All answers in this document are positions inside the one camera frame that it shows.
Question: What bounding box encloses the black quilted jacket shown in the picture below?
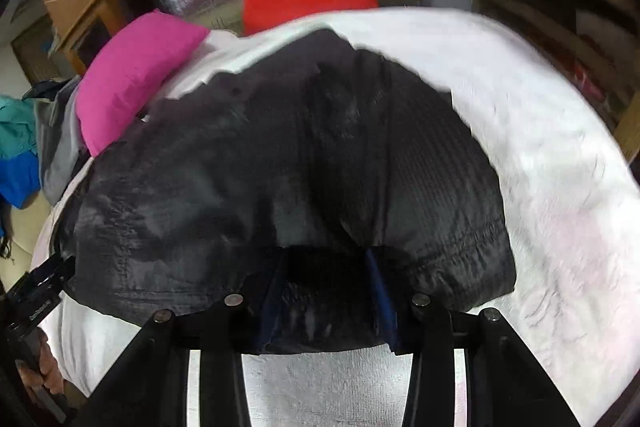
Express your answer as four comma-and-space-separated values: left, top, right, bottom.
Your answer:
55, 29, 516, 353

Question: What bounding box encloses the person's left hand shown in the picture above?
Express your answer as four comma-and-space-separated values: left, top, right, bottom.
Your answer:
16, 329, 64, 407

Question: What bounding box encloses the blue garment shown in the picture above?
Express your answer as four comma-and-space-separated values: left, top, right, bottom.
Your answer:
0, 150, 40, 209

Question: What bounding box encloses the grey garment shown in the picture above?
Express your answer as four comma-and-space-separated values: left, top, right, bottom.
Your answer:
34, 76, 88, 206

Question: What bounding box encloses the teal shirt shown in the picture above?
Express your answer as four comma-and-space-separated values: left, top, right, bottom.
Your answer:
0, 95, 37, 160

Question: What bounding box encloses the white bed blanket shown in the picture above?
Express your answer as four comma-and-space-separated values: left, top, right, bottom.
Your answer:
41, 8, 639, 426

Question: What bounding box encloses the magenta pillow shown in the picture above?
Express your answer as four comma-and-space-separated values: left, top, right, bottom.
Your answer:
76, 11, 209, 157

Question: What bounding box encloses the wooden shelf unit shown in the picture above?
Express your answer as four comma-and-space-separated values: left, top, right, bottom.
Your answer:
473, 0, 639, 161

